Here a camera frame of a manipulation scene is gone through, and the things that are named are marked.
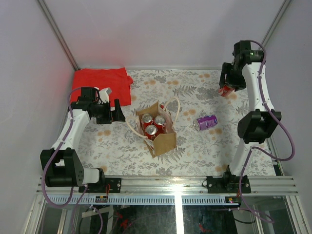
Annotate purple cable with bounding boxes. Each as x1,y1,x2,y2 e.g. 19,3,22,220
40,87,104,234
237,40,297,224

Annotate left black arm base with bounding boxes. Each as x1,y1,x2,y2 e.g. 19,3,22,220
86,177,122,194

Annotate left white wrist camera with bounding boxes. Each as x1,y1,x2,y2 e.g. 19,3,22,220
95,87,112,103

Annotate red folded cloth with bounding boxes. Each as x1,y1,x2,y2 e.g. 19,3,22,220
72,68,133,107

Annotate white slotted cable duct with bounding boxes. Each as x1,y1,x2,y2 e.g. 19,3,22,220
45,195,238,205

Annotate aluminium front rail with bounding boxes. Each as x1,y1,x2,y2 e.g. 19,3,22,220
36,175,299,195

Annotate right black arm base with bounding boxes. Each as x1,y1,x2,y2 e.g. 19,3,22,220
206,175,251,194

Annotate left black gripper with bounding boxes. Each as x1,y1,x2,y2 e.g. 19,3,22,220
92,99,127,124

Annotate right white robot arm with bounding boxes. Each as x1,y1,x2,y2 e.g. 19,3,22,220
218,40,281,193

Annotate red cola can front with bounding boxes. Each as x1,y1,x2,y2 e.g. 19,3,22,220
145,124,159,141

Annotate purple soda can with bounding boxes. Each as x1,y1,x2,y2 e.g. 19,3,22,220
193,115,218,131

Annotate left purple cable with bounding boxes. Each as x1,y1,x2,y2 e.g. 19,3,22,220
40,87,104,234

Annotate watermelon canvas tote bag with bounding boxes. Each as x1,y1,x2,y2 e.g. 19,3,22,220
125,97,180,158

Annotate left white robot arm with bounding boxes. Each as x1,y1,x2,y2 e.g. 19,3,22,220
40,86,125,193

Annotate red cola can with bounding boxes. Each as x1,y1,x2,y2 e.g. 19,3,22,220
154,116,166,134
218,84,235,97
145,124,159,141
140,113,154,131

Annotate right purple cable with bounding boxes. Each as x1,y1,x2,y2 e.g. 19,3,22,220
237,40,297,224

